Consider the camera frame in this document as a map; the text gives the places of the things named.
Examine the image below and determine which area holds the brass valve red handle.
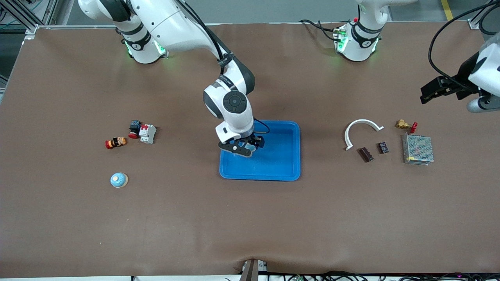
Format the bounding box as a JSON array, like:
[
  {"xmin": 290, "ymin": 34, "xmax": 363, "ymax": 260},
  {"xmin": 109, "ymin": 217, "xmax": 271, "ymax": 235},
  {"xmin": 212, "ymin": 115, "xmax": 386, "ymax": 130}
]
[{"xmin": 395, "ymin": 119, "xmax": 418, "ymax": 133}]

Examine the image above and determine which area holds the black cable bundle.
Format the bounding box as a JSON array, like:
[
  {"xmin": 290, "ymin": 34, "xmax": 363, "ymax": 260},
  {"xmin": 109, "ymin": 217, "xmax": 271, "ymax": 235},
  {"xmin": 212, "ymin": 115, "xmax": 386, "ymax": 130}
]
[{"xmin": 270, "ymin": 270, "xmax": 500, "ymax": 281}]

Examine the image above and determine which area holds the white red circuit breaker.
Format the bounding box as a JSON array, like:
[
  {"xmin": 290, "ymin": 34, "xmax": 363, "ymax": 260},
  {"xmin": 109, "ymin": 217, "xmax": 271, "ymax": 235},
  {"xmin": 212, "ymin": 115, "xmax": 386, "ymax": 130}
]
[{"xmin": 139, "ymin": 124, "xmax": 157, "ymax": 145}]

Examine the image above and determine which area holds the metal table edge clamp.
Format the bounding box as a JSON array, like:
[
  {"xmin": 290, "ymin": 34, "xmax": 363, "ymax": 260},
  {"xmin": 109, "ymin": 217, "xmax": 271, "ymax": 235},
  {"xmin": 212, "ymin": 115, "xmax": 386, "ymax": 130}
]
[{"xmin": 240, "ymin": 259, "xmax": 268, "ymax": 281}]

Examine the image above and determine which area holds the black base cable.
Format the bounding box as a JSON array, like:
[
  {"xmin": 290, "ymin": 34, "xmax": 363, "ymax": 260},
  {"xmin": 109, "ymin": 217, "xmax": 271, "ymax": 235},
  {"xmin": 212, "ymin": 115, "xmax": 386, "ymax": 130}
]
[{"xmin": 299, "ymin": 19, "xmax": 337, "ymax": 41}]

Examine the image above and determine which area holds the white curved plastic strip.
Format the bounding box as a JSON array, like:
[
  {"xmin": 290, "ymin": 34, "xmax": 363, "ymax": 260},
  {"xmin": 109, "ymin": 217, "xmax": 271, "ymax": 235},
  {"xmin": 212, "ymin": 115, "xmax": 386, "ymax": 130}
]
[{"xmin": 344, "ymin": 119, "xmax": 384, "ymax": 151}]

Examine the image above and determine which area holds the red orange emergency button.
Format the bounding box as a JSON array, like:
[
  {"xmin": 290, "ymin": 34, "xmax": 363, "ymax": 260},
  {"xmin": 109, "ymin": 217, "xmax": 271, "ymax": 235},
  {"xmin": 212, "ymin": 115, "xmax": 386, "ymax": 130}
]
[{"xmin": 105, "ymin": 137, "xmax": 128, "ymax": 150}]

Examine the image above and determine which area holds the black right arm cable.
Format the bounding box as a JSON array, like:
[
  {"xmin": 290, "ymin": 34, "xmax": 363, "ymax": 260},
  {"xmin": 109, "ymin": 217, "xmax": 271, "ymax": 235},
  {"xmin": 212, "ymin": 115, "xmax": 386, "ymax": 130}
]
[{"xmin": 176, "ymin": 0, "xmax": 271, "ymax": 135}]

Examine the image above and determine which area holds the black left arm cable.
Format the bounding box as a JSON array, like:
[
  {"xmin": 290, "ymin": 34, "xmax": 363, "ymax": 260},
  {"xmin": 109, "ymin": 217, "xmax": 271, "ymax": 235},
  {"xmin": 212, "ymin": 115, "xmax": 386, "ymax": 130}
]
[{"xmin": 428, "ymin": 0, "xmax": 500, "ymax": 85}]

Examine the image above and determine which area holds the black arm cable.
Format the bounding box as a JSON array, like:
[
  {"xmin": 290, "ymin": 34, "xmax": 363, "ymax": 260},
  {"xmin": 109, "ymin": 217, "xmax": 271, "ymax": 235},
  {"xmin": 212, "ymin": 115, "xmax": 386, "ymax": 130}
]
[
  {"xmin": 428, "ymin": 0, "xmax": 500, "ymax": 85},
  {"xmin": 176, "ymin": 0, "xmax": 271, "ymax": 135}
]

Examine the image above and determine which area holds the blue plastic tray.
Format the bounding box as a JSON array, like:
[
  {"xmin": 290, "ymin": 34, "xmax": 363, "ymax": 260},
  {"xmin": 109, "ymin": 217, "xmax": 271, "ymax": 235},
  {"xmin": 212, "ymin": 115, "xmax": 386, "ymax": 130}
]
[{"xmin": 219, "ymin": 119, "xmax": 301, "ymax": 181}]

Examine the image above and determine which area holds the aluminium frame structure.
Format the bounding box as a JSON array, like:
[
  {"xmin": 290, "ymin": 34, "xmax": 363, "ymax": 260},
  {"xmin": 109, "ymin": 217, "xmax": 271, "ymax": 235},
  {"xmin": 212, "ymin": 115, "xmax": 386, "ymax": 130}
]
[{"xmin": 0, "ymin": 0, "xmax": 59, "ymax": 39}]

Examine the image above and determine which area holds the metal mesh power supply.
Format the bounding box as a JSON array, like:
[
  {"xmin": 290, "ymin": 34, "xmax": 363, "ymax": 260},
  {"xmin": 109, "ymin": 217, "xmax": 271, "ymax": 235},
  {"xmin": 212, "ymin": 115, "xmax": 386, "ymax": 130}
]
[{"xmin": 402, "ymin": 133, "xmax": 435, "ymax": 166}]

